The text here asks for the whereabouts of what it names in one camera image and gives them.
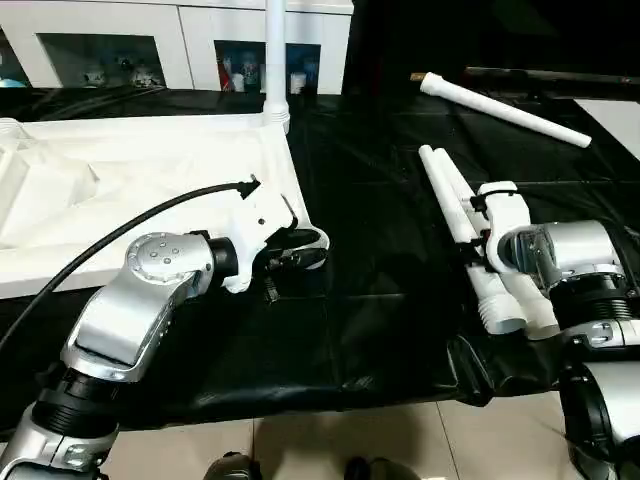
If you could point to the white plastic table leg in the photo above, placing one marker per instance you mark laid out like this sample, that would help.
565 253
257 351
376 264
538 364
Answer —
470 195
500 108
455 210
276 60

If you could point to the white plastic table top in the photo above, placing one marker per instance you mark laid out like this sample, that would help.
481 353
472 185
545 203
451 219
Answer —
120 180

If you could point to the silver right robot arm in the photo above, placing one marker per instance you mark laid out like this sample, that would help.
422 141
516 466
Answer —
580 270

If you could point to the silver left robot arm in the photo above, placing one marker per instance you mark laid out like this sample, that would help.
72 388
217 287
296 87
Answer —
130 320

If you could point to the black work mat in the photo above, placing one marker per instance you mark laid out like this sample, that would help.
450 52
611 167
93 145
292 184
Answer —
380 300

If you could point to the small yellow tag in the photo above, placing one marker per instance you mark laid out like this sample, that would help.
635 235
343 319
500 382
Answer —
419 77

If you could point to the white cabinet with glass doors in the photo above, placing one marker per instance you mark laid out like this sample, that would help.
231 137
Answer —
170 30

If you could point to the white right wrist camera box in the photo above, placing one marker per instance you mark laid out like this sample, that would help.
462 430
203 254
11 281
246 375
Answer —
500 215

